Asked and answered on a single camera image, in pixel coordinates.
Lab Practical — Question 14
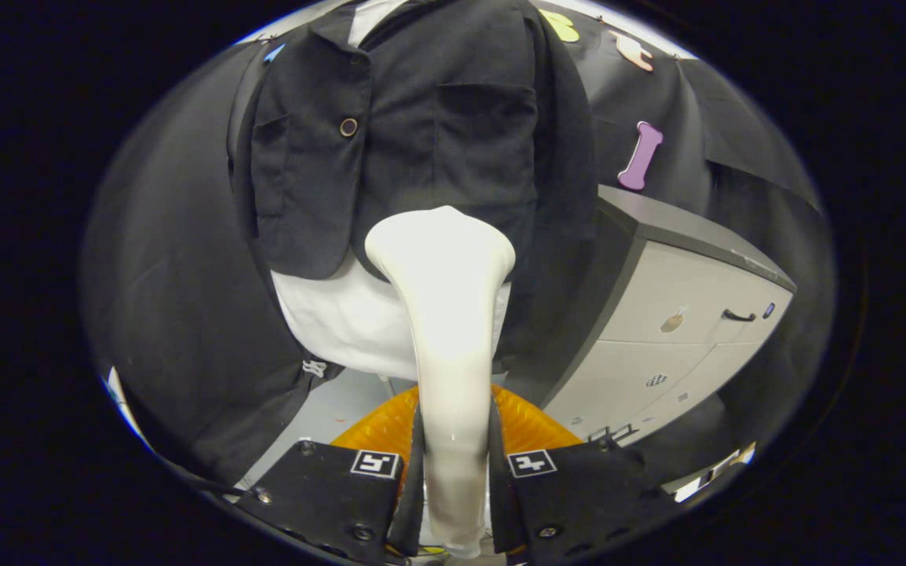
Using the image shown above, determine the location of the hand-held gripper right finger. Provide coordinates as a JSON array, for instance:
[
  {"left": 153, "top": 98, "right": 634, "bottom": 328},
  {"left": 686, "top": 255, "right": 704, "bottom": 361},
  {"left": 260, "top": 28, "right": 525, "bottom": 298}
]
[{"left": 489, "top": 384, "right": 674, "bottom": 566}]

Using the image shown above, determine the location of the black backdrop cloth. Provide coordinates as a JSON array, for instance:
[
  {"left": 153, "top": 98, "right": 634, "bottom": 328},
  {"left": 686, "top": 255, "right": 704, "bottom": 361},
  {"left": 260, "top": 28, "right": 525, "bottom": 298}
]
[{"left": 79, "top": 8, "right": 835, "bottom": 488}]

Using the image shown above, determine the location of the grey cabinet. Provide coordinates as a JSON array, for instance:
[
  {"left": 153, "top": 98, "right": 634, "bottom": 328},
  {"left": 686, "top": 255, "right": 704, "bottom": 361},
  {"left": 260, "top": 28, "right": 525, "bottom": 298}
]
[{"left": 528, "top": 185, "right": 798, "bottom": 449}]

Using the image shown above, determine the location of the black blazer jacket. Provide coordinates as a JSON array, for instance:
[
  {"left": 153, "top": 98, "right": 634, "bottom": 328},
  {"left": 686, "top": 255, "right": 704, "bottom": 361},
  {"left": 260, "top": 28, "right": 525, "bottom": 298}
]
[{"left": 226, "top": 0, "right": 600, "bottom": 374}]

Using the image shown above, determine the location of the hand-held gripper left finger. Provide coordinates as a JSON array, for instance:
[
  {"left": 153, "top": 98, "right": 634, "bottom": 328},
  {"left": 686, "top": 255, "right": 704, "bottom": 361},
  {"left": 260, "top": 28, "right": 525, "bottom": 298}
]
[{"left": 234, "top": 385, "right": 425, "bottom": 566}]

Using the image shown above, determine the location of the white garment steamer head with hose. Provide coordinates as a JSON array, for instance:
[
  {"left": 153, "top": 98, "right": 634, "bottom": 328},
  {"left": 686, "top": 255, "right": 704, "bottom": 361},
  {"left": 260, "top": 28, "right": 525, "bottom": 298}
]
[{"left": 364, "top": 206, "right": 517, "bottom": 559}]

